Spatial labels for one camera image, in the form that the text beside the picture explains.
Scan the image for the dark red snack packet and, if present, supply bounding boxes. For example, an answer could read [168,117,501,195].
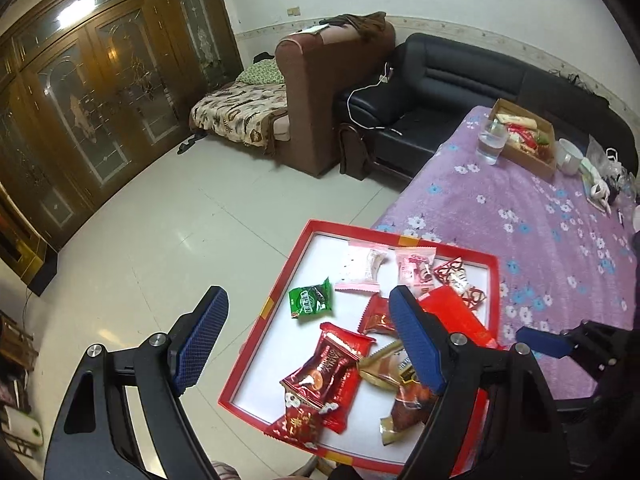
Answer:
[281,322,376,434]

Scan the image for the black leather sofa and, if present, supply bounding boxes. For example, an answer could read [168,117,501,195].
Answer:
[333,32,639,180]

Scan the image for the pale pink snack packet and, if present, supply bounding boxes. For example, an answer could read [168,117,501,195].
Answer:
[332,240,398,294]

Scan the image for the red white patterned snack packet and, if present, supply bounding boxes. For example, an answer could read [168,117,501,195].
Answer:
[433,257,487,311]

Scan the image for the gold brown sesame snack packet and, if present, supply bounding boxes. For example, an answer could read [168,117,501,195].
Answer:
[358,340,438,445]

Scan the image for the red floral snack packet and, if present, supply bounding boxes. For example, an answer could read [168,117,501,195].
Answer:
[264,390,326,451]

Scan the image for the white charging cable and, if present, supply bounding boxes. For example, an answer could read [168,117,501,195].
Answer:
[345,62,404,137]

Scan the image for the white ceramic mug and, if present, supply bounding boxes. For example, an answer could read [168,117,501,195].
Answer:
[555,139,584,177]

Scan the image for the green snack packet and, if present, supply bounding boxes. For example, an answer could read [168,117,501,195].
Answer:
[288,278,334,318]

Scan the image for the purple floral tablecloth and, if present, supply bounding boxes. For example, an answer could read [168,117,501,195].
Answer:
[372,104,640,401]

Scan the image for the small red candy packet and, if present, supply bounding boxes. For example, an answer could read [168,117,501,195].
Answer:
[358,294,397,337]

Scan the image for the dark wooden cabinet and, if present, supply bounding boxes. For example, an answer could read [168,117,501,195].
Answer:
[1,0,241,295]

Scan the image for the red tray box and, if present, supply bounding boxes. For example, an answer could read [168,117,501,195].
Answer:
[219,220,500,476]

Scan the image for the clear plastic cup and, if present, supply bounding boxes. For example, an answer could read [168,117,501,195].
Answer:
[476,119,509,166]

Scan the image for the patterned blanket bed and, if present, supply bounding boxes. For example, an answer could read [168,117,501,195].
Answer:
[189,58,288,152]

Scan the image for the plain red snack packet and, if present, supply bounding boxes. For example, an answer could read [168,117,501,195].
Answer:
[418,285,500,349]

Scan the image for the cardboard snack box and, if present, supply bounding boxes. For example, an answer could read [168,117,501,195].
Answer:
[488,99,556,181]

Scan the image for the brown armchair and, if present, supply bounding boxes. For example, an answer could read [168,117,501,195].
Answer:
[274,12,395,177]

